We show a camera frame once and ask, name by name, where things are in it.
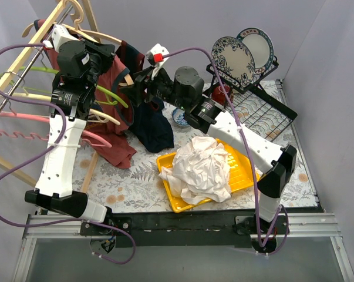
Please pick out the blue white small bowl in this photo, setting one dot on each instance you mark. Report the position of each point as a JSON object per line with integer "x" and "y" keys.
{"x": 178, "y": 118}

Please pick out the red mug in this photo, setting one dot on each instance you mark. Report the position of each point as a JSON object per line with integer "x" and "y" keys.
{"x": 218, "y": 94}

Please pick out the wooden clothes rack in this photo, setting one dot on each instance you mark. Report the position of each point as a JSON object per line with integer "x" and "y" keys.
{"x": 61, "y": 11}

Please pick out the red tank top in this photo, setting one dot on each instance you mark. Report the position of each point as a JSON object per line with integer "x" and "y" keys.
{"x": 120, "y": 153}

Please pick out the green hanger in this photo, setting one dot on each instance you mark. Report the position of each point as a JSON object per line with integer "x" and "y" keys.
{"x": 106, "y": 94}

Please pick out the cream hanger front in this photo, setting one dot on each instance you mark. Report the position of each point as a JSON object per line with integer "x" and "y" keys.
{"x": 102, "y": 117}

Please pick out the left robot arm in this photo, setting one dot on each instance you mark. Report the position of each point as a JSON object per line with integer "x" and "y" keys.
{"x": 80, "y": 65}

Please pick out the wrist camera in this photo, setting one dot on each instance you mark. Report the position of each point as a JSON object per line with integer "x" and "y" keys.
{"x": 156, "y": 56}
{"x": 60, "y": 35}

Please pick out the black wire dish rack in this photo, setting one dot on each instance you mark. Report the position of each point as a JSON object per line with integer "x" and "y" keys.
{"x": 260, "y": 106}

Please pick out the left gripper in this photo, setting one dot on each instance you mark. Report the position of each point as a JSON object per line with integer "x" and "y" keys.
{"x": 105, "y": 51}

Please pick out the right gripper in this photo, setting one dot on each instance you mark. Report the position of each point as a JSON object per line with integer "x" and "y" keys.
{"x": 138, "y": 83}

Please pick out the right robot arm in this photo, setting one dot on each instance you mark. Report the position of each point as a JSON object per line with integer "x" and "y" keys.
{"x": 185, "y": 91}

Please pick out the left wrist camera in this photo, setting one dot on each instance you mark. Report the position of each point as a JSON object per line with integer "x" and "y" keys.
{"x": 60, "y": 35}

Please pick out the floral blue plate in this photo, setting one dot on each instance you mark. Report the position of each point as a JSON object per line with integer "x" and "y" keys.
{"x": 234, "y": 61}

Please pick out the white tank top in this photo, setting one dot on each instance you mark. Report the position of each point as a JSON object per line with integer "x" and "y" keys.
{"x": 199, "y": 171}

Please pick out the pink hanger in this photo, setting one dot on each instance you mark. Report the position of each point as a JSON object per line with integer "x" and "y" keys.
{"x": 87, "y": 137}

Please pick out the green rimmed white plate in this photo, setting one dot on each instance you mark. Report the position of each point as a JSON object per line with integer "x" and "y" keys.
{"x": 261, "y": 47}

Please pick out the navy tank top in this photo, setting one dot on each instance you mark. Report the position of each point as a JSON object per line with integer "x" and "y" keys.
{"x": 146, "y": 121}

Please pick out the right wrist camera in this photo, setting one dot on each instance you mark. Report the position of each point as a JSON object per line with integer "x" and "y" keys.
{"x": 156, "y": 56}

